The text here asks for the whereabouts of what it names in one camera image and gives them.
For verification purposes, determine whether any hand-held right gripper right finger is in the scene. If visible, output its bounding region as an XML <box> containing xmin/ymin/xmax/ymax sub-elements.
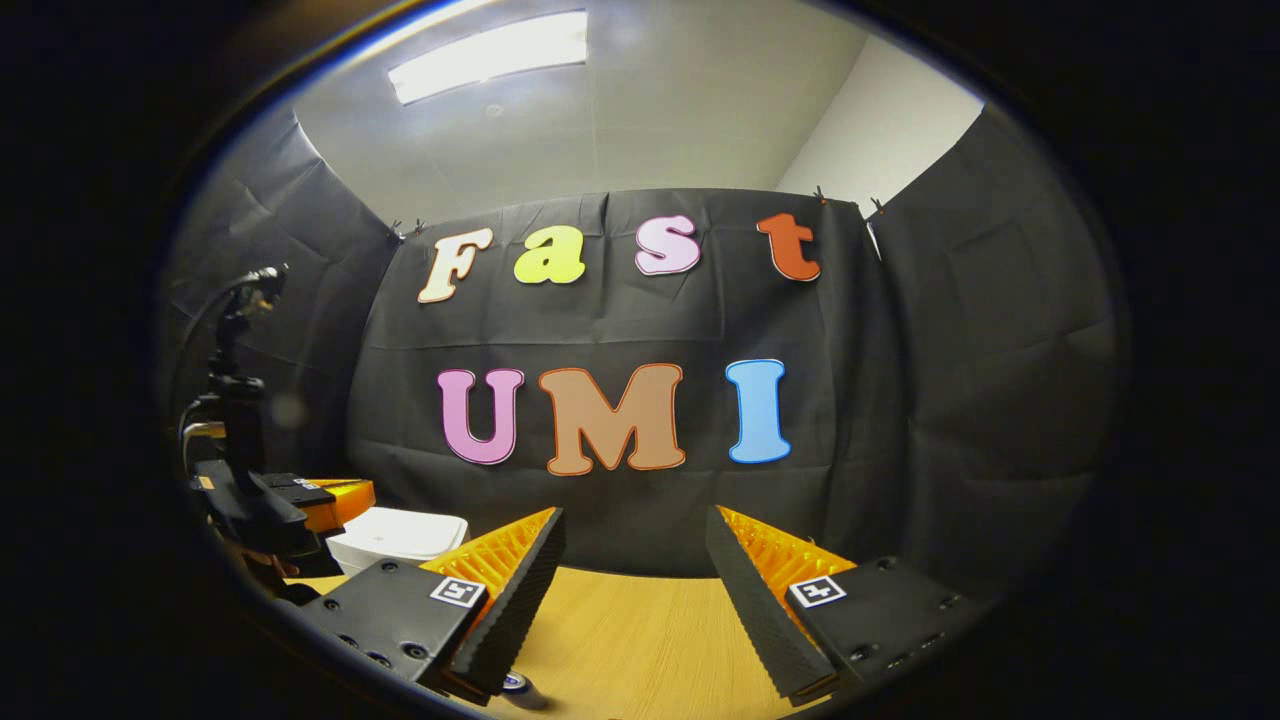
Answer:
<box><xmin>705</xmin><ymin>505</ymin><xmax>997</xmax><ymax>708</ymax></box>

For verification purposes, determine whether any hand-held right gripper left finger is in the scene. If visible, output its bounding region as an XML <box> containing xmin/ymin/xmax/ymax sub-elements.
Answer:
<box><xmin>300</xmin><ymin>506</ymin><xmax>567</xmax><ymax>707</ymax></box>

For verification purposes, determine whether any white desktop garbage bin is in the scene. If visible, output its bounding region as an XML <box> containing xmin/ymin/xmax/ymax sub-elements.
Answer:
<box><xmin>327</xmin><ymin>507</ymin><xmax>470</xmax><ymax>579</ymax></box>

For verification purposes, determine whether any blue pop can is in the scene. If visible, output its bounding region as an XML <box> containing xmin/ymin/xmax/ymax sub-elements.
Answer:
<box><xmin>498</xmin><ymin>672</ymin><xmax>551</xmax><ymax>713</ymax></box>

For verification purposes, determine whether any wooden desktop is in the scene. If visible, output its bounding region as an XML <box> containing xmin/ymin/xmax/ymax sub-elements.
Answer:
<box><xmin>290</xmin><ymin>565</ymin><xmax>831</xmax><ymax>720</ymax></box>

